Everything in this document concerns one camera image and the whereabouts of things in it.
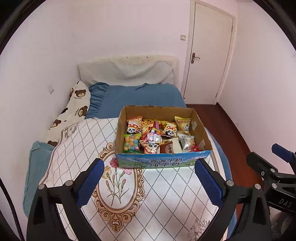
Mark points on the cardboard milk box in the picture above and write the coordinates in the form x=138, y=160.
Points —
x=160, y=160

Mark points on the yellow panda snack packet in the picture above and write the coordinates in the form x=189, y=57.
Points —
x=170, y=130

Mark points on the colourful candy balls bag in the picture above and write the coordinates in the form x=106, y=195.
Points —
x=132, y=143

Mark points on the orange panda snack packet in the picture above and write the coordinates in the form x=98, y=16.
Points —
x=150, y=147

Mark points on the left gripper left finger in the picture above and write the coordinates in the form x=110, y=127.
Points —
x=44, y=220

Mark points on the white oat cookie packet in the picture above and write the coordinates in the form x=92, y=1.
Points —
x=187, y=142

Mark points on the cream padded headboard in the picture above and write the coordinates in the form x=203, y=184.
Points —
x=131, y=70

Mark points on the large yellow chips bag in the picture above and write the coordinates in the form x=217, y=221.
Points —
x=151, y=126

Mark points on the bear print pillow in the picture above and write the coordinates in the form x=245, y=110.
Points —
x=74, y=112

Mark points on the white door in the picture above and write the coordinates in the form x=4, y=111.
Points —
x=211, y=37

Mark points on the red white barcode packet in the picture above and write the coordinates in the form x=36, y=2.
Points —
x=153, y=138

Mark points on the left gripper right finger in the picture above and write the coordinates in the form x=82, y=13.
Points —
x=253, y=222

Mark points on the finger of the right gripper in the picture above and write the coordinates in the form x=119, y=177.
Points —
x=283, y=153
x=259, y=164

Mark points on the brown pastry packet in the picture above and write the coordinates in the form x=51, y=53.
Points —
x=167, y=148

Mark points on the small red packet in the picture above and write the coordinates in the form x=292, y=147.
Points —
x=194, y=148

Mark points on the yellow egg biscuit packet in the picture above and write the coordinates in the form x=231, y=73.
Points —
x=183, y=125

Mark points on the clear cake packet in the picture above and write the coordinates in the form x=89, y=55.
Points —
x=177, y=146

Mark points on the metal door handle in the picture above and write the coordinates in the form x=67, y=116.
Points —
x=194, y=58

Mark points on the wall socket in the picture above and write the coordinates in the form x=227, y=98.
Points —
x=50, y=89

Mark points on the white quilted bed cover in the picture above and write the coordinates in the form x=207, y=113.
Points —
x=130, y=204

